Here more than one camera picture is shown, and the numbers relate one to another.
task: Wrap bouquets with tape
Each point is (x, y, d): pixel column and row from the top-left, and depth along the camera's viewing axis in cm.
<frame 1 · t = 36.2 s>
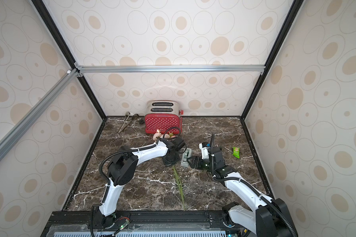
left hand: (180, 163, 93), fingers closed
right hand: (196, 159, 84), fingers open
pink artificial flower bouquet: (156, 136, 105), point 5 cm above the table
red polka dot toaster: (162, 115, 99), point 18 cm above the table
metal kitchen tongs: (135, 117, 120), point 2 cm above the table
black toaster plug: (141, 122, 118), on the table
green snack packet: (236, 152, 99), point 2 cm above the table

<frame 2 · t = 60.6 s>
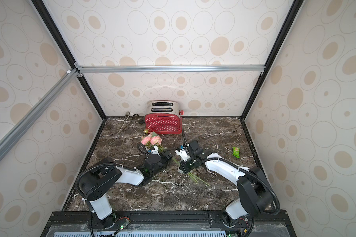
left hand: (180, 151, 85), fingers open
right hand: (186, 165, 86), fingers closed
pink artificial flower bouquet: (150, 138, 93), point 13 cm above the table
the other named things where they were.

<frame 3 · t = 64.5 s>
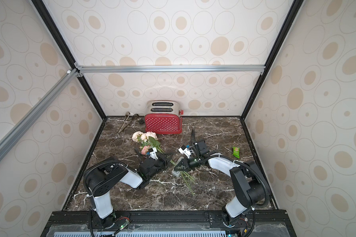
left hand: (178, 152, 84), fingers closed
right hand: (180, 168, 82), fingers closed
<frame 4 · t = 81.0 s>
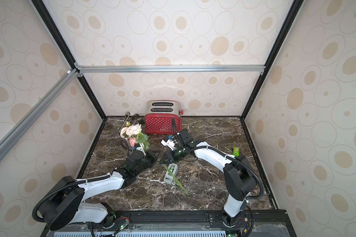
left hand: (166, 150, 81), fingers closed
right hand: (166, 160, 80), fingers open
pink artificial flower bouquet: (132, 132, 83), point 23 cm above the table
the other named things where they were.

